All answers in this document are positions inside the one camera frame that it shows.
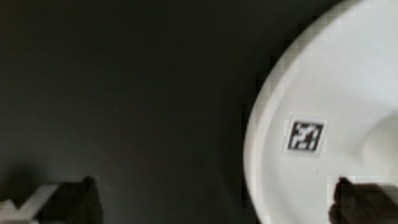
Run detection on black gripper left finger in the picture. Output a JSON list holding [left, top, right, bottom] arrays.
[[0, 176, 105, 224]]

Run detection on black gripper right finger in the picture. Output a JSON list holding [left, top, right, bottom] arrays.
[[329, 177, 398, 224]]

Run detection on white round table top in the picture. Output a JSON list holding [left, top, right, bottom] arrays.
[[244, 0, 398, 224]]

